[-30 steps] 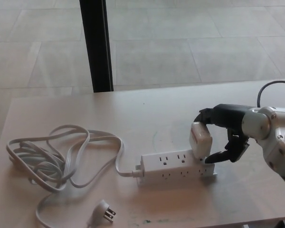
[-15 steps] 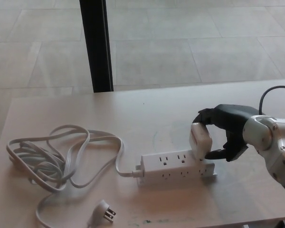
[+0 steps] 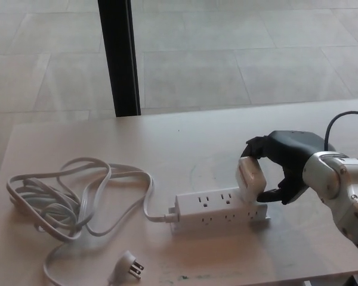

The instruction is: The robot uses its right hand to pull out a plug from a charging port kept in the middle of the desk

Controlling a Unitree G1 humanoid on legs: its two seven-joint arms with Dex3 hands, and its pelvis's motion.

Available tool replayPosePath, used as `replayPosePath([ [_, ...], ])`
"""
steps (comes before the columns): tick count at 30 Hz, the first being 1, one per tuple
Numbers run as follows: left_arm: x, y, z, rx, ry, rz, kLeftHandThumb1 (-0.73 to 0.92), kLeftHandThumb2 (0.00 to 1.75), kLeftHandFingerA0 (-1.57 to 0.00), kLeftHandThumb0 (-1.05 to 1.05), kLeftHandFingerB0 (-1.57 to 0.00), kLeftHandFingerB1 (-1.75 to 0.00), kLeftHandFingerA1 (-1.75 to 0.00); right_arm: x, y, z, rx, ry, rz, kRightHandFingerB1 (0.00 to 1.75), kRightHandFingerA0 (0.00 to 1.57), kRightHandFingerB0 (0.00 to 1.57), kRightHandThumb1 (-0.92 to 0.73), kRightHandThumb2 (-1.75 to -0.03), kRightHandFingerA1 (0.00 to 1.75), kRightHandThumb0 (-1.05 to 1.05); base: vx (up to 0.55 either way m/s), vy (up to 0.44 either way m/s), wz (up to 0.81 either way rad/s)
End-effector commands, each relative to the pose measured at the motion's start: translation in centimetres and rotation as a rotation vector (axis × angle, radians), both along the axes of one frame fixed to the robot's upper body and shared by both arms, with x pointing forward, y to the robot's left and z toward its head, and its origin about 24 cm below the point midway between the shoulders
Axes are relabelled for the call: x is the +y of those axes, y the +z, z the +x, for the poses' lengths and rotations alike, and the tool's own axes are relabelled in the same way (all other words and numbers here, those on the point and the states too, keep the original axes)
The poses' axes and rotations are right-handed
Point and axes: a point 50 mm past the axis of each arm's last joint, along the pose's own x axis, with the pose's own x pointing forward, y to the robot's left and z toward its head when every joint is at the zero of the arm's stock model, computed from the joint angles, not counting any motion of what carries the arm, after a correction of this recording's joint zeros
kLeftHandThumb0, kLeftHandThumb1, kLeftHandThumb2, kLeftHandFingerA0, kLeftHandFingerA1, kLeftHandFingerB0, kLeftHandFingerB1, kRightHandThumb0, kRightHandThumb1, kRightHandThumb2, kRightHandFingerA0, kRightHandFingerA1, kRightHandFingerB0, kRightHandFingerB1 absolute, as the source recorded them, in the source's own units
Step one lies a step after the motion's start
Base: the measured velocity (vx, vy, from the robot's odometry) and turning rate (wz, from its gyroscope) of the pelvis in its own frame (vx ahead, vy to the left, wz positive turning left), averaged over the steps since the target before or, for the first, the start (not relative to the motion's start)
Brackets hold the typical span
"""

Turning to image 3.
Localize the white flat power cord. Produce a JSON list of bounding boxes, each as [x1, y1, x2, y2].
[[6, 157, 177, 286]]

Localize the white square charger adapter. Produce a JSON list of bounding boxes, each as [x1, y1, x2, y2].
[[234, 157, 267, 204]]

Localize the black vertical post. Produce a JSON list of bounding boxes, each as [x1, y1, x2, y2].
[[97, 0, 142, 117]]

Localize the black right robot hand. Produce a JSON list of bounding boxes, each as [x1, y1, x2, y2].
[[240, 130, 337, 206]]

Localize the white power strip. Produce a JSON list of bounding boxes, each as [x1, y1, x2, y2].
[[166, 186, 271, 235]]

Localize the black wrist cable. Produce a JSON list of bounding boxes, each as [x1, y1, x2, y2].
[[323, 111, 358, 150]]

